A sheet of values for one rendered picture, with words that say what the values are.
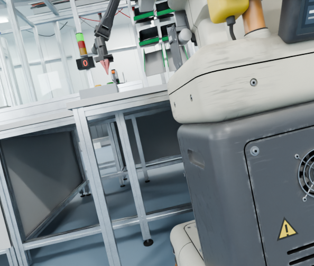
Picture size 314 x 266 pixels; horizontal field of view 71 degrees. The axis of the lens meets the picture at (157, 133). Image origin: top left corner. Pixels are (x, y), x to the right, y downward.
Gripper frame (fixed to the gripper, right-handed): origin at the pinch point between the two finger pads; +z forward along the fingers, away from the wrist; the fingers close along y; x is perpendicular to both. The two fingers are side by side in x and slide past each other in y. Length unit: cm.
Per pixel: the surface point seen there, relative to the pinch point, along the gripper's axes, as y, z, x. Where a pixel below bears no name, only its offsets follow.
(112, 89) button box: -0.8, 9.9, 2.2
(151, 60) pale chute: -28.6, -8.9, -23.8
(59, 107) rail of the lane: 32.2, 12.4, -5.7
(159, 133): -34, 47, -173
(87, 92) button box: 12.9, 8.4, 1.9
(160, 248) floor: -7, 103, 6
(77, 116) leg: 13.5, 23.9, 31.4
